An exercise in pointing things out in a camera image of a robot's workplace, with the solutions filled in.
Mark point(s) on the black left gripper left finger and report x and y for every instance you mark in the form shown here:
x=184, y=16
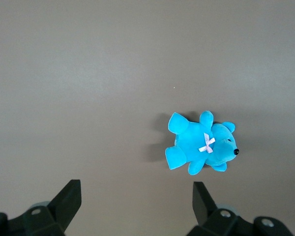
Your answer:
x=64, y=209

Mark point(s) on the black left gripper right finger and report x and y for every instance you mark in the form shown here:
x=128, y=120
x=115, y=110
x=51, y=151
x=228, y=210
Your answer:
x=205, y=209

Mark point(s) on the blue teddy bear plush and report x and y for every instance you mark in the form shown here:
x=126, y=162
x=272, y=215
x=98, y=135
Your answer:
x=191, y=140

